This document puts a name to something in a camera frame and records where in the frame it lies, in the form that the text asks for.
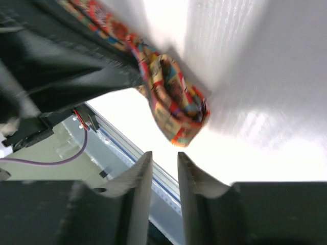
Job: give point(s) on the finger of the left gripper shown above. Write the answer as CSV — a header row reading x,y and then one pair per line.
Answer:
x,y
50,61

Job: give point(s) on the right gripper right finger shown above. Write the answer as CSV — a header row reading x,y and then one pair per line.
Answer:
x,y
249,212

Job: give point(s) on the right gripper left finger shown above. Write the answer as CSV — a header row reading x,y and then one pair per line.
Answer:
x,y
70,212

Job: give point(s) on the colourful patterned tie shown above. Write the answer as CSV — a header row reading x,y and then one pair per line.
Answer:
x,y
178,107

